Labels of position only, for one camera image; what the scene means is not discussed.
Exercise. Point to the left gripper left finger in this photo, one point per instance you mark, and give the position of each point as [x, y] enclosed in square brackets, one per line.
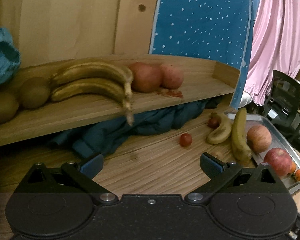
[80, 175]

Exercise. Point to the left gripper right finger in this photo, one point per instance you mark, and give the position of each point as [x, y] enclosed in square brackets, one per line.
[222, 175]

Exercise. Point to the long yellow banana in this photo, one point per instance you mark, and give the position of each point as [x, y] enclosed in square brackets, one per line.
[240, 148]

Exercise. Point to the short curved yellow banana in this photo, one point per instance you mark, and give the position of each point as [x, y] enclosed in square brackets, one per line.
[223, 131]

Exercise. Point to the red cherry tomato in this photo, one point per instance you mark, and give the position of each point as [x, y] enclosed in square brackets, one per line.
[213, 123]
[185, 140]

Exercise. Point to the yellowish red apple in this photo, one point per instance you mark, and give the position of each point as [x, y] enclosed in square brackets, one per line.
[259, 138]

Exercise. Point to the red pink apple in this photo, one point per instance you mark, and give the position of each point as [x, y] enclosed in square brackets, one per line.
[280, 161]

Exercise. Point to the dark teal cloth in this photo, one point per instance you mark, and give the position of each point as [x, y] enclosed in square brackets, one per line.
[105, 137]

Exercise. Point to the metal tray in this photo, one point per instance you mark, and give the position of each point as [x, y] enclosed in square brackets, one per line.
[277, 140]

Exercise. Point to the wooden desk shelf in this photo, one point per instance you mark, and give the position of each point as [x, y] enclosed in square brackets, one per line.
[104, 99]

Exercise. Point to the black office chair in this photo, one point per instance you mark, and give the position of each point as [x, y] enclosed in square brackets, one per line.
[282, 104]

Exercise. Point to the shelf kiwi right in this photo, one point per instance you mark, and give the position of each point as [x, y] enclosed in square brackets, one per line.
[34, 92]

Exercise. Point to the shelf kiwi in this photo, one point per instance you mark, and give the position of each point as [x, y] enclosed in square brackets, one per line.
[34, 92]
[8, 106]

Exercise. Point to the shelf kiwi left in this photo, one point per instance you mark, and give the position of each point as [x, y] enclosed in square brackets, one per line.
[8, 106]

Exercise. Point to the right shelf apple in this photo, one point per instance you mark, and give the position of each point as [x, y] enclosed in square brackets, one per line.
[172, 77]

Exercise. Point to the shelf apple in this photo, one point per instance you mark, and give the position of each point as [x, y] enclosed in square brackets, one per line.
[172, 77]
[147, 78]

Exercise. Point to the upper shelf banana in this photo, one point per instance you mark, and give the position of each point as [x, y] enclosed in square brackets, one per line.
[121, 74]

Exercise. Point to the left shelf apple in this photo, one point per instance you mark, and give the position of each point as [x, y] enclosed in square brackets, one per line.
[147, 78]

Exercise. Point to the light blue crumpled cloth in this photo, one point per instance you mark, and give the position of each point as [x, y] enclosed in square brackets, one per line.
[9, 57]

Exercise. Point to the pink curtain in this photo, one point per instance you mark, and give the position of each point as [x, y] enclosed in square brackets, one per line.
[276, 46]

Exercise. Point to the blue starry fabric wardrobe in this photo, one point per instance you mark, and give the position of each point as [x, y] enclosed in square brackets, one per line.
[220, 30]

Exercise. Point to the wooden board panel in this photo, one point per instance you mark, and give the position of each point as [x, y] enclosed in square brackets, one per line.
[52, 30]

